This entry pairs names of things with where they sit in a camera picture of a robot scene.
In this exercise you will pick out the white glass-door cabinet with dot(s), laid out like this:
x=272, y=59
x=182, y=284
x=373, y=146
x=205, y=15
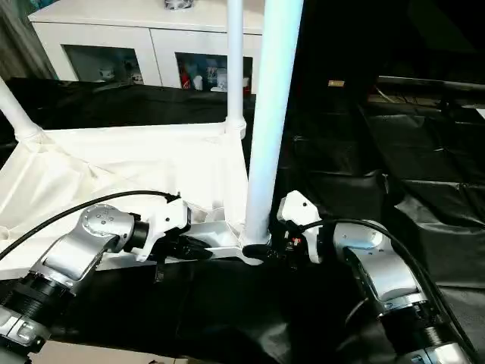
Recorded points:
x=113, y=34

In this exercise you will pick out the white plastic table leg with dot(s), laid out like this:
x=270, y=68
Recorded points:
x=15, y=110
x=273, y=113
x=235, y=64

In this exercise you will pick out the black work mat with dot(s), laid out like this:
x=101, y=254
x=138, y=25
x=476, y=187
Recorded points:
x=379, y=159

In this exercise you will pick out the dark item on cabinet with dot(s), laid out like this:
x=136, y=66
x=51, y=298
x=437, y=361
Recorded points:
x=180, y=4

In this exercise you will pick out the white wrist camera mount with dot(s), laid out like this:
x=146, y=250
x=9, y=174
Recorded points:
x=299, y=208
x=170, y=216

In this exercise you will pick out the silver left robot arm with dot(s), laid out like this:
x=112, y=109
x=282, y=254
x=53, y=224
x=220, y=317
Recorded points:
x=76, y=250

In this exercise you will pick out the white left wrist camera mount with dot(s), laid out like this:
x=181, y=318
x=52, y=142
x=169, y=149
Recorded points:
x=170, y=216

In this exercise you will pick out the long black bar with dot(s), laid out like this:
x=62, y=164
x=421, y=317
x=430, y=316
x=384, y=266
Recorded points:
x=432, y=83

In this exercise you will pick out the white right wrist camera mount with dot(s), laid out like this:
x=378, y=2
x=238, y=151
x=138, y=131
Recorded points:
x=299, y=208

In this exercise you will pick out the white side board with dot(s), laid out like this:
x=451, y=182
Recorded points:
x=482, y=113

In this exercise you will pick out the white plastic table top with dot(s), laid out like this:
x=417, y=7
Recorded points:
x=113, y=163

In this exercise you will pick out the small yellow label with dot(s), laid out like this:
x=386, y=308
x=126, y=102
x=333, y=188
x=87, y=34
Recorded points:
x=336, y=83

